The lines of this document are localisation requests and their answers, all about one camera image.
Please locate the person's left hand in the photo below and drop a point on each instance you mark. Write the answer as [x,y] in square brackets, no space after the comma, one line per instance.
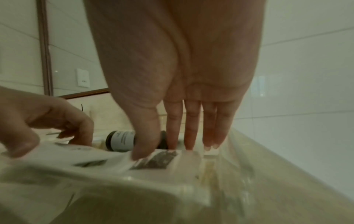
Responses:
[25,113]

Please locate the person's right hand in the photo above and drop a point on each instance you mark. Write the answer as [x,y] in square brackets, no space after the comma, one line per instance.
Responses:
[177,54]

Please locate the white printed packet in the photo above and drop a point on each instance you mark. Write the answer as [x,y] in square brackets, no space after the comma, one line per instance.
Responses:
[110,168]

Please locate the dark bottle with white label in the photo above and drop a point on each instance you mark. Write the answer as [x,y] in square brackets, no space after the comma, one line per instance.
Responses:
[121,141]

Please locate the clear plastic bag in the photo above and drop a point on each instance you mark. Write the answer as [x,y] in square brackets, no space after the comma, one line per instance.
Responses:
[229,175]

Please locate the white wall switch plate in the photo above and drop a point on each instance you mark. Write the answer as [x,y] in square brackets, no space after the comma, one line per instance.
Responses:
[83,77]

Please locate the brown wooden mirror frame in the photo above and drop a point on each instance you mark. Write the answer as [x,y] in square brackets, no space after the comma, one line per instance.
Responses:
[44,43]

